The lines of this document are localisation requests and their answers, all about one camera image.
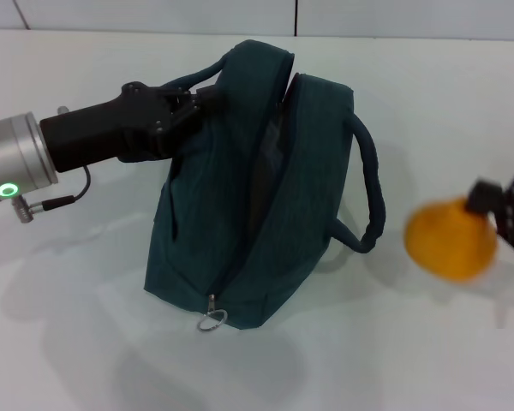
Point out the orange yellow pear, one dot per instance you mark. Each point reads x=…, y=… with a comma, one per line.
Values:
x=450, y=244

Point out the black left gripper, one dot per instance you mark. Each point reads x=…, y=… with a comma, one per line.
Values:
x=98, y=128

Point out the dark teal fabric bag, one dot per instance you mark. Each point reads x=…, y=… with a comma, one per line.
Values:
x=222, y=240

